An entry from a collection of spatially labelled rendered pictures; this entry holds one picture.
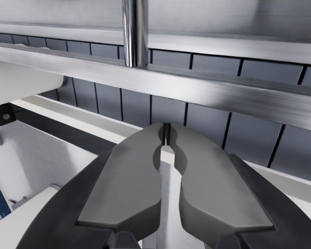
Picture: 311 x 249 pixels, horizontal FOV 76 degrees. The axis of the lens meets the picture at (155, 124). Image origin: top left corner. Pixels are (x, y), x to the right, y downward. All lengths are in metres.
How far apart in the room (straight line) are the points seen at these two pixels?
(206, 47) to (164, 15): 0.08
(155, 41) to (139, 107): 0.07
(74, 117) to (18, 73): 0.07
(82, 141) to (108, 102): 0.12
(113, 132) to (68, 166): 0.20
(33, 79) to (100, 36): 0.09
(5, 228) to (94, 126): 0.27
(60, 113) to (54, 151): 0.15
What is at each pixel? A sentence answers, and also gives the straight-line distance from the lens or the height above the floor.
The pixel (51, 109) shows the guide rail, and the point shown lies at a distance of 0.27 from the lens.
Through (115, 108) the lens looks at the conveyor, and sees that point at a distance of 0.24.
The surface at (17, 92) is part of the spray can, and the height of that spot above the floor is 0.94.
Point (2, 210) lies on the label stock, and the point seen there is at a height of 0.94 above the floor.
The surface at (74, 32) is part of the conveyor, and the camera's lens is 0.26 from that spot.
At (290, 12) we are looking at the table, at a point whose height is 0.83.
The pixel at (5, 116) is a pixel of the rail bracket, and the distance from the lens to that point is 0.42.
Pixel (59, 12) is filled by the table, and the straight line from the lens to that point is 0.35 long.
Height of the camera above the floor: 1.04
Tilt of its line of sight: 50 degrees down
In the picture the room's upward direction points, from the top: 128 degrees counter-clockwise
